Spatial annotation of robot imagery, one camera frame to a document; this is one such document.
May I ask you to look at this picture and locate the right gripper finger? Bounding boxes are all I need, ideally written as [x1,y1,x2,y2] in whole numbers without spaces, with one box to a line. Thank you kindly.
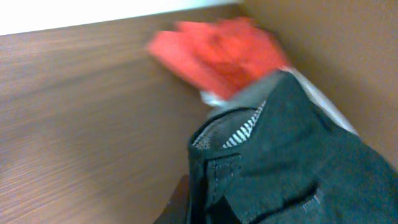
[154,174,190,224]

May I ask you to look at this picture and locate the black shorts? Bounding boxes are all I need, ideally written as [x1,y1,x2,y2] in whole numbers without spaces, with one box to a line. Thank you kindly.
[186,71,397,223]

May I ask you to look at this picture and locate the white shirt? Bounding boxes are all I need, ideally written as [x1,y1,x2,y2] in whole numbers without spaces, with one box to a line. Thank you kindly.
[200,67,358,135]

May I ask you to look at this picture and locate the red shirt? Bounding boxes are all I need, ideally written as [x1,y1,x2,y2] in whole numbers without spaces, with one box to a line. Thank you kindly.
[147,17,290,100]

